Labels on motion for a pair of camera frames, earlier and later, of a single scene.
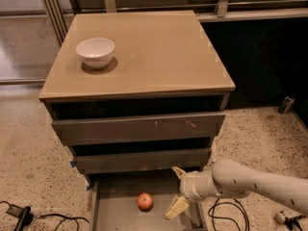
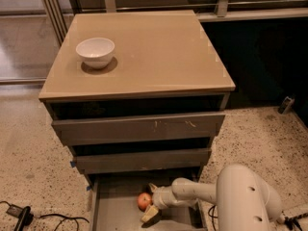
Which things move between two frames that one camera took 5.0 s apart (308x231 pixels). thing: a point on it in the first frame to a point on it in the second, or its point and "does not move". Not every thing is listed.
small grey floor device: (287, 104) does not move
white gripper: (192, 186) to (161, 197)
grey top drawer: (107, 130) does not move
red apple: (144, 201) does not move
